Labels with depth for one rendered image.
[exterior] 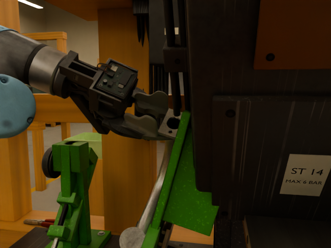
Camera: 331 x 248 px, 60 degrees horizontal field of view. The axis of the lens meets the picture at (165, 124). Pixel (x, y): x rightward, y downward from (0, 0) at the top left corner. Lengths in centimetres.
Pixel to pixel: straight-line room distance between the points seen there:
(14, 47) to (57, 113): 48
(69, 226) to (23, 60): 39
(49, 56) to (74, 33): 1165
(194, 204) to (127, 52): 49
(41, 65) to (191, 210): 32
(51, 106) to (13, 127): 61
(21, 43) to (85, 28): 1142
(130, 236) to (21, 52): 33
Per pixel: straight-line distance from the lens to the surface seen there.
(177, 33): 65
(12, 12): 103
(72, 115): 95
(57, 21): 1259
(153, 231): 42
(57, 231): 70
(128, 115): 47
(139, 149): 79
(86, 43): 1186
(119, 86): 45
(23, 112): 38
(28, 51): 52
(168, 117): 50
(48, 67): 50
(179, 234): 88
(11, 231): 101
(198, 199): 41
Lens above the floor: 131
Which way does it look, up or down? 8 degrees down
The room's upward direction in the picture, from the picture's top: straight up
